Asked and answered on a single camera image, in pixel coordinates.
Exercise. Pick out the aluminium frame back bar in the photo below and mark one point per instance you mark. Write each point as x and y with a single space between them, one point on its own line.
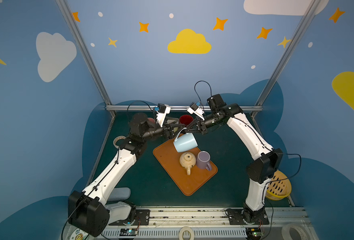
141 108

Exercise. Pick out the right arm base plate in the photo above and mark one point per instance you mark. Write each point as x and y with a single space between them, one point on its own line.
247 217

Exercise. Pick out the aluminium frame post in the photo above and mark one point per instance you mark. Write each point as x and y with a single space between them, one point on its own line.
299 32
71 22

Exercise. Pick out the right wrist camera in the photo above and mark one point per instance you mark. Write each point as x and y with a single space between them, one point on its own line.
194 108

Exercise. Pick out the grey sponge pad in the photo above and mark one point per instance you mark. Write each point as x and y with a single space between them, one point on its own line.
119 194

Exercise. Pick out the aluminium front rail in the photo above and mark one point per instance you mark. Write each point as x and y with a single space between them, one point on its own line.
209 223

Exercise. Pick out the orange plastic tray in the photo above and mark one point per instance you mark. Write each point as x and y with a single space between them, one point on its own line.
169 158

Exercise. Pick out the yellow plastic basket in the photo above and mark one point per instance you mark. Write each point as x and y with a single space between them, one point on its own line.
279 188

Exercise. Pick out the black skull mug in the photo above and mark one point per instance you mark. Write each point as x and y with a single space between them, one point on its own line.
186 119

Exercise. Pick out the white tape roll front centre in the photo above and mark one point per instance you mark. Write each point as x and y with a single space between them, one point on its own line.
186 232

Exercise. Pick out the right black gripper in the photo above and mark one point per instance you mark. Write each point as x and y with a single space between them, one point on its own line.
201 126

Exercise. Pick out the aluminium frame right post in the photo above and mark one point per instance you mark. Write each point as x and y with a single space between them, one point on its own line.
299 32

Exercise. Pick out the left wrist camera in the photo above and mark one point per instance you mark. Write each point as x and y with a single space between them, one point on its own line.
162 111

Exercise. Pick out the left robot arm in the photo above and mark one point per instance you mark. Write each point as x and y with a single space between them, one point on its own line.
87 209

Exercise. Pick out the lavender mug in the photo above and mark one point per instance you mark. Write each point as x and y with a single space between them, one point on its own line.
204 161

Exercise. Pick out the clear tape roll front right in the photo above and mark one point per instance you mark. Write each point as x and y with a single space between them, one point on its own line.
290 231

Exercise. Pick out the aluminium frame left post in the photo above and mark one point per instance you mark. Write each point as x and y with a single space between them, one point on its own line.
71 22

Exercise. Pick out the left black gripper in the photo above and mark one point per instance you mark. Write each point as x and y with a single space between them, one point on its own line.
169 131

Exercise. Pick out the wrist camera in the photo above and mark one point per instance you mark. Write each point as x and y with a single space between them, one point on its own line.
162 111
194 108

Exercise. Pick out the masking tape roll on table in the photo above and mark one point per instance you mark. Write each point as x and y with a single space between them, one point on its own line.
115 142

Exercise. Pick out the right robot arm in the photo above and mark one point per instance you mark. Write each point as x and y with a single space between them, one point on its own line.
266 159

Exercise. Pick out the light blue mug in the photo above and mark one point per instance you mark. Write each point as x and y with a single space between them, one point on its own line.
184 142

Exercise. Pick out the green label sticker roll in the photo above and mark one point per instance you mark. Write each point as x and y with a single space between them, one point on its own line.
78 235

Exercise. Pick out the beige ceramic teapot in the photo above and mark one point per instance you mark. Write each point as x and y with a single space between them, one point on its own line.
188 161

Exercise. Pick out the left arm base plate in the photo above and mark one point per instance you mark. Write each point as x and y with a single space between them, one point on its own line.
141 217

